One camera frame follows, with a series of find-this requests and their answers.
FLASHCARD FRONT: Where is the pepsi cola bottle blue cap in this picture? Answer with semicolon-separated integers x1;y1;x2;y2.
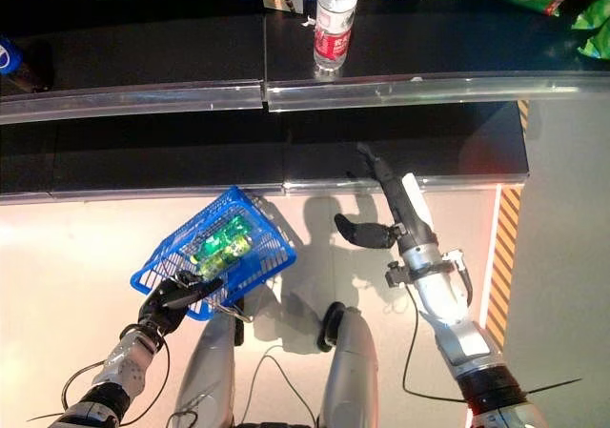
0;35;52;94

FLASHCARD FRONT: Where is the blue plastic shopping basket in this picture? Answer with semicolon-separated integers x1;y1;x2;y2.
129;185;298;323

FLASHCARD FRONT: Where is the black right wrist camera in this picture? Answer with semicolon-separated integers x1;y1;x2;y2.
385;259;412;289

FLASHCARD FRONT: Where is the silver robot left leg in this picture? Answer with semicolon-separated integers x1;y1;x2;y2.
172;311;239;428

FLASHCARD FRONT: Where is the black store shelf unit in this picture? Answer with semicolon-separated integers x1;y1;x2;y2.
0;0;610;205

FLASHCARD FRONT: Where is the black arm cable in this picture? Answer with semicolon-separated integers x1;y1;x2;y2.
60;336;172;424
401;284;471;404

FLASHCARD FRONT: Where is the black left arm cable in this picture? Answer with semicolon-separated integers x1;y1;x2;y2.
60;336;172;424

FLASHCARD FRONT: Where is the silver robot right leg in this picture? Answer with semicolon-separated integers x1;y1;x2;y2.
317;306;381;428

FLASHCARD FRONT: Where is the water bottle red label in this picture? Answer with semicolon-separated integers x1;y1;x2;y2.
313;0;363;72

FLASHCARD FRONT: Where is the silver robot leg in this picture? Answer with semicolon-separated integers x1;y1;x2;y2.
317;306;381;428
172;311;239;428

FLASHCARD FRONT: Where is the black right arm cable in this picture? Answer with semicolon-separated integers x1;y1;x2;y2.
401;284;471;404

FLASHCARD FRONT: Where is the black robot right foot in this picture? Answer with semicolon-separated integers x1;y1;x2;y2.
315;301;348;353

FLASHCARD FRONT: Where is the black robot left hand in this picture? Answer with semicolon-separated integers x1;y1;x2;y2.
138;271;224;337

